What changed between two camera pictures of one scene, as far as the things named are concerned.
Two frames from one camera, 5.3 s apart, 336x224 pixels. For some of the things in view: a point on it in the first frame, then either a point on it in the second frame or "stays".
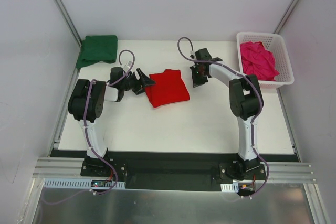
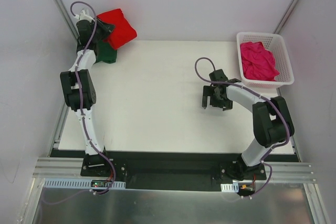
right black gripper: x=197 y=74 to x=213 y=98
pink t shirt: x=256 y=60 stays
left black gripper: x=139 y=82 to x=105 y=30
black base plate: x=176 y=170 stays
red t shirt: x=170 y=88 to x=123 y=33
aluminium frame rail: x=58 y=167 stays
